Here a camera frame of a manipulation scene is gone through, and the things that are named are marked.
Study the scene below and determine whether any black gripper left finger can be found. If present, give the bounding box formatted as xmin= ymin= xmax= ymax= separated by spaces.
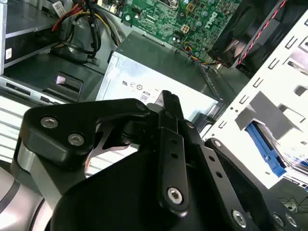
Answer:
xmin=13 ymin=90 xmax=191 ymax=218

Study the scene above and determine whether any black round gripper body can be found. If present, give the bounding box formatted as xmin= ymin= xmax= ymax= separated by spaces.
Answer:
xmin=49 ymin=144 xmax=233 ymax=231

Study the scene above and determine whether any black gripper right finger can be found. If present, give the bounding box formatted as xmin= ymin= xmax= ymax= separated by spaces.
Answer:
xmin=171 ymin=92 xmax=302 ymax=231

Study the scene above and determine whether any hard disk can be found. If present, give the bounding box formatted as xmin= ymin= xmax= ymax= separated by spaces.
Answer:
xmin=245 ymin=121 xmax=308 ymax=180

